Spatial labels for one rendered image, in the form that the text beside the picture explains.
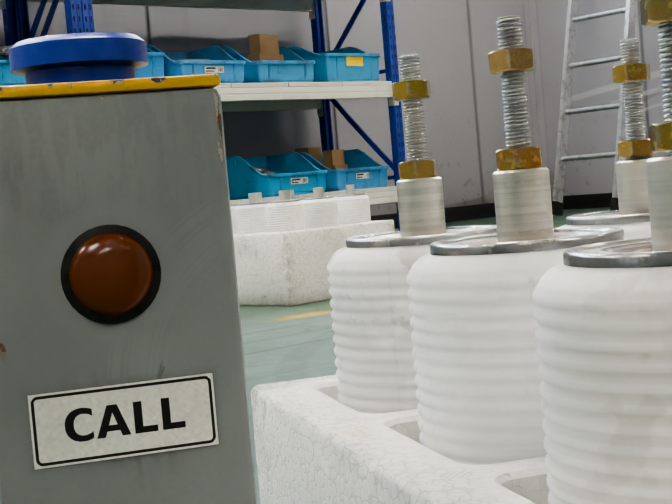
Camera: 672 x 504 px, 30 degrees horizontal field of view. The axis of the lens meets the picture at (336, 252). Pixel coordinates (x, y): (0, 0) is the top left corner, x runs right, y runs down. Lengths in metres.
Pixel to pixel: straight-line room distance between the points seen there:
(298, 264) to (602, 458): 2.71
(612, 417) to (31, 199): 0.17
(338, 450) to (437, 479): 0.08
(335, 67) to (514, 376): 5.82
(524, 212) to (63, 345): 0.21
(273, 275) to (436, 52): 4.87
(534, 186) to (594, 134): 7.71
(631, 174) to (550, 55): 7.78
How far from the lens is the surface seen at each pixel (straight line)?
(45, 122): 0.34
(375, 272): 0.57
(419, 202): 0.60
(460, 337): 0.46
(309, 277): 3.08
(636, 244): 0.41
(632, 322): 0.35
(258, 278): 3.12
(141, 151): 0.35
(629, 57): 0.65
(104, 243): 0.34
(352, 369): 0.58
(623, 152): 0.65
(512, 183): 0.49
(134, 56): 0.37
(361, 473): 0.48
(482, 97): 8.08
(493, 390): 0.46
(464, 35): 8.02
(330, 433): 0.52
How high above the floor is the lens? 0.28
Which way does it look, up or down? 3 degrees down
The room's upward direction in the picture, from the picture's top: 5 degrees counter-clockwise
